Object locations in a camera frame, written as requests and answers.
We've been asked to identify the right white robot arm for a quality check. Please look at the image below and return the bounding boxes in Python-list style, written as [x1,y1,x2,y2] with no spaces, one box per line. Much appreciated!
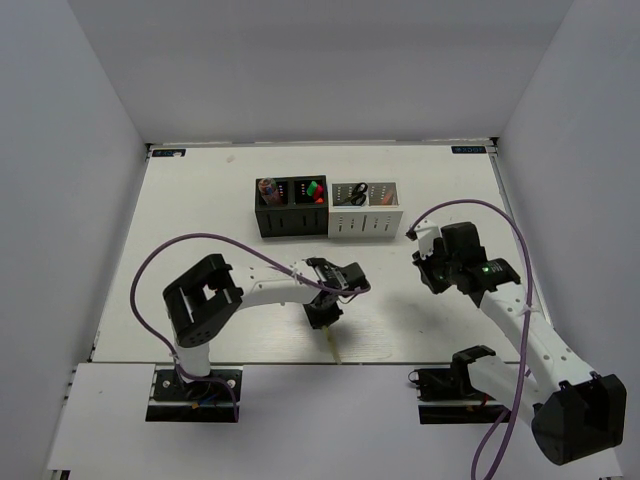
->
[408,220,627,465]

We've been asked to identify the green cap black highlighter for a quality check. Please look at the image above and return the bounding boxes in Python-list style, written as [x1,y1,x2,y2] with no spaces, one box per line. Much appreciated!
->
[306,181,322,198]

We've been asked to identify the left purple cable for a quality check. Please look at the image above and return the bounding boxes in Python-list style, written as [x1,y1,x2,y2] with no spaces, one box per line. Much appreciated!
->
[130,233,372,421]

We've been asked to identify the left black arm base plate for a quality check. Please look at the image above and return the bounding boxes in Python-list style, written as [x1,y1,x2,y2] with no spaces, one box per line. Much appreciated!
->
[145,368,243,423]

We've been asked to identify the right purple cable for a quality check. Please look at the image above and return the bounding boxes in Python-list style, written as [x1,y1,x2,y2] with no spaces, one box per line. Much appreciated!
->
[407,199,534,480]

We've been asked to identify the purple cable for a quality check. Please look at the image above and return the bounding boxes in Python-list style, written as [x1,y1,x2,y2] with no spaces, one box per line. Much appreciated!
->
[407,199,534,480]
[130,233,372,421]

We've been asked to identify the black handled scissors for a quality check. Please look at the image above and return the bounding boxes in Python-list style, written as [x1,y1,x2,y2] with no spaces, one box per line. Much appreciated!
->
[342,182,368,207]

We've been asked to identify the slim yellow pen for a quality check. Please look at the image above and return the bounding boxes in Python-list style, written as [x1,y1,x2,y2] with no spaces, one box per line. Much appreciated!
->
[322,326,342,365]

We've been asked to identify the black double pen holder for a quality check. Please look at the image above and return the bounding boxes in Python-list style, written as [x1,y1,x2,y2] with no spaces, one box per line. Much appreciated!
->
[254,175,329,238]

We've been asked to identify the white double pen holder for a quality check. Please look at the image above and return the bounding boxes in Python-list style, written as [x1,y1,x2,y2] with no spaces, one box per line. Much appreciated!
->
[328,181,404,239]

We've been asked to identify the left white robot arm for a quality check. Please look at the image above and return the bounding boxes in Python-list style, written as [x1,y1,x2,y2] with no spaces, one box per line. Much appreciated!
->
[163,254,370,399]

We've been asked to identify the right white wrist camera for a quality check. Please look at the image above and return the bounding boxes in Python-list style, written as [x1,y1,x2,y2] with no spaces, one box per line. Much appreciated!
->
[406,219,441,259]

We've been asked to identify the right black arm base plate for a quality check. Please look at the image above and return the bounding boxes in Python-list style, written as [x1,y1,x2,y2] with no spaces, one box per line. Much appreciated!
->
[407,366,504,425]

